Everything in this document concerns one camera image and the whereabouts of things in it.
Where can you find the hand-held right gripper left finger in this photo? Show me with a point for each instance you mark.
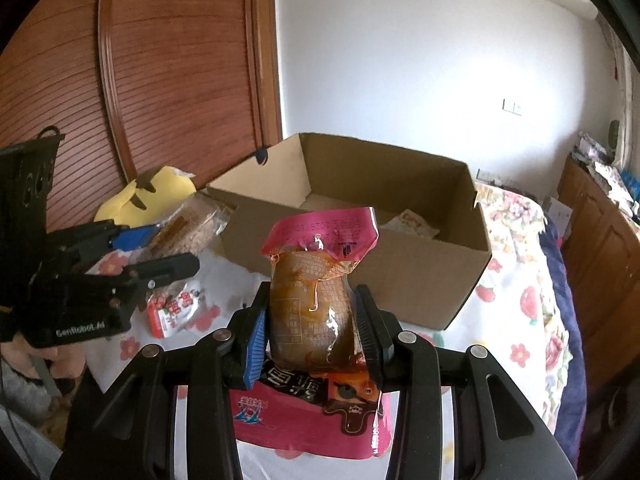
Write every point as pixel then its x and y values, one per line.
pixel 255 345

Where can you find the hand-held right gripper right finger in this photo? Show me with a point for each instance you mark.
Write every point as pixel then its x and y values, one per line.
pixel 371 345

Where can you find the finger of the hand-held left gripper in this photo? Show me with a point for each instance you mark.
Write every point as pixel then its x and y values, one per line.
pixel 135 237
pixel 165 267

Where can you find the clear cereal bar packet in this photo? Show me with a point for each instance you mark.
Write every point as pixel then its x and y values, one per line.
pixel 195 225

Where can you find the brown snack packet pink top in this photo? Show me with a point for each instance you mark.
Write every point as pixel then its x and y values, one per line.
pixel 305 300

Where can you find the brown cardboard box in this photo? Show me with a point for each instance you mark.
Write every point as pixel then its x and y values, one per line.
pixel 425 285

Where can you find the pale snack packet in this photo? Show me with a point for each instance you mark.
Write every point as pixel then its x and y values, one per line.
pixel 412 225

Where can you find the person's left forearm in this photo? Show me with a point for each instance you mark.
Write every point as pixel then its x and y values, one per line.
pixel 65 360

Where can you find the red and white snack packet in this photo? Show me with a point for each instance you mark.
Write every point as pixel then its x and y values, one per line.
pixel 170 312

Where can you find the yellow plush toy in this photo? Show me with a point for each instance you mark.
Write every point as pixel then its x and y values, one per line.
pixel 165 190

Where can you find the large pink snack bag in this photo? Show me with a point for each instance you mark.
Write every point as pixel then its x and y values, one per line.
pixel 300 425

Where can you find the strawberry print tablecloth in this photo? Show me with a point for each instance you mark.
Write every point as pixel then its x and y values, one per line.
pixel 500 320

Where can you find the small black round object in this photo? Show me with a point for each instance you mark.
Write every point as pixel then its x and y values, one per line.
pixel 260 155

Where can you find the wooden slatted door panel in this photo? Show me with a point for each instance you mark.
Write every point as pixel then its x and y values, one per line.
pixel 55 75

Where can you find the wooden slatted framed door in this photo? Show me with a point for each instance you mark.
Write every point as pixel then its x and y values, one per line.
pixel 185 60

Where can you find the beige floral blanket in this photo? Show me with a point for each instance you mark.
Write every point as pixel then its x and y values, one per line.
pixel 510 205

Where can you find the dark blue quilt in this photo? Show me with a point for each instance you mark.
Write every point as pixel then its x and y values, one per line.
pixel 565 300

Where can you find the wooden cabinet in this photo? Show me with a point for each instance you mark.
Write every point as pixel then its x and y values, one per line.
pixel 600 270

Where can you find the pile of papers and packets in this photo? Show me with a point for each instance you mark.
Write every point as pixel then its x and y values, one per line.
pixel 607 170

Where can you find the patterned curtain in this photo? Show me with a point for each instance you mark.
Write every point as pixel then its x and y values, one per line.
pixel 622 85

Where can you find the white wall switch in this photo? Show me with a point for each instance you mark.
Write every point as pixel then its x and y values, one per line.
pixel 511 106

